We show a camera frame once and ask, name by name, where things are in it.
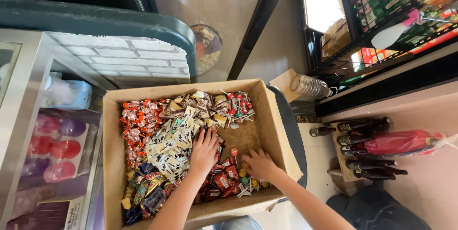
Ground person's left hand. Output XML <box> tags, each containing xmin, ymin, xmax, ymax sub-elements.
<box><xmin>188</xmin><ymin>128</ymin><xmax>221</xmax><ymax>178</ymax></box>

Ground person's right hand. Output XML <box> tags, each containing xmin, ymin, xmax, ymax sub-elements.
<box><xmin>241</xmin><ymin>147</ymin><xmax>284</xmax><ymax>185</ymax></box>

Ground heap of small colourful lollipops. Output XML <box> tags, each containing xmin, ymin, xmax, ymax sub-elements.
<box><xmin>235</xmin><ymin>161</ymin><xmax>271</xmax><ymax>199</ymax></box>

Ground pile of red wafer packets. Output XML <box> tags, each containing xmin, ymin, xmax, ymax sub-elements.
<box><xmin>193</xmin><ymin>147</ymin><xmax>245</xmax><ymax>204</ymax></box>

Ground heap of red lollipops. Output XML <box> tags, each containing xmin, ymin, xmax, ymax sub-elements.
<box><xmin>219</xmin><ymin>89</ymin><xmax>257</xmax><ymax>129</ymax></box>

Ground person's blue jeans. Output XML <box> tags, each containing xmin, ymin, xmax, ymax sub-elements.
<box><xmin>213</xmin><ymin>215</ymin><xmax>264</xmax><ymax>230</ymax></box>

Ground small dark glass bottle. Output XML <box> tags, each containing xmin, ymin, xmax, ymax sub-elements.
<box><xmin>309</xmin><ymin>126</ymin><xmax>337</xmax><ymax>137</ymax></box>

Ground pile of cream brown toffee packets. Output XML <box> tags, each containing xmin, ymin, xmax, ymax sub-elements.
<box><xmin>159</xmin><ymin>90</ymin><xmax>229</xmax><ymax>128</ymax></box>

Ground brown cardboard piece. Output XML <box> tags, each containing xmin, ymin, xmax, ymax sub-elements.
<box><xmin>268</xmin><ymin>68</ymin><xmax>302</xmax><ymax>103</ymax></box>

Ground pile of white brown candy packets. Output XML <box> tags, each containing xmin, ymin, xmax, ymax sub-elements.
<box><xmin>145</xmin><ymin>115</ymin><xmax>202</xmax><ymax>183</ymax></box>

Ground clear plastic bottle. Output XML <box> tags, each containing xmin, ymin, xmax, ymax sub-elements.
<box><xmin>290</xmin><ymin>74</ymin><xmax>334</xmax><ymax>100</ymax></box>

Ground heap of mixed chocolate bars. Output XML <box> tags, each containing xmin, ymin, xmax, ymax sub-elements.
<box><xmin>121</xmin><ymin>162</ymin><xmax>177</xmax><ymax>225</ymax></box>

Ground pile of orange silver candies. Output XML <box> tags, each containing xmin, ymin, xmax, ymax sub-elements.
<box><xmin>120</xmin><ymin>98</ymin><xmax>173</xmax><ymax>168</ymax></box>

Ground round jar of snacks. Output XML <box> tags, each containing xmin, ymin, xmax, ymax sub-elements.
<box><xmin>189</xmin><ymin>24</ymin><xmax>223</xmax><ymax>77</ymax></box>

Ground black bag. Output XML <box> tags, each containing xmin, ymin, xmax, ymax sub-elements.
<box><xmin>326</xmin><ymin>185</ymin><xmax>432</xmax><ymax>230</ymax></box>

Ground large open cardboard box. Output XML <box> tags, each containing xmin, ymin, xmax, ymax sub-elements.
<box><xmin>102</xmin><ymin>78</ymin><xmax>304</xmax><ymax>230</ymax></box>

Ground red plastic bag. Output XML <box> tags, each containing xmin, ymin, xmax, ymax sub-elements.
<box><xmin>362</xmin><ymin>129</ymin><xmax>458</xmax><ymax>158</ymax></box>

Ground white spray bottle pink nozzle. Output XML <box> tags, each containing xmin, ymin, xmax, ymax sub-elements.
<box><xmin>371</xmin><ymin>8</ymin><xmax>425</xmax><ymax>50</ymax></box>

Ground dark green counter edge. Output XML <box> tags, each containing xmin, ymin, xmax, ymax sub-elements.
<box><xmin>0</xmin><ymin>0</ymin><xmax>198</xmax><ymax>83</ymax></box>

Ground glass door drinks fridge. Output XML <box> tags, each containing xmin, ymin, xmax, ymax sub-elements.
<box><xmin>299</xmin><ymin>0</ymin><xmax>458</xmax><ymax>81</ymax></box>

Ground glass display cabinet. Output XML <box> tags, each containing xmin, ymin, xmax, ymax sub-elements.
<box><xmin>0</xmin><ymin>28</ymin><xmax>109</xmax><ymax>230</ymax></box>

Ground black metal post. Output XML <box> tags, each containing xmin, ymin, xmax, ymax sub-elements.
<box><xmin>227</xmin><ymin>0</ymin><xmax>295</xmax><ymax>81</ymax></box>

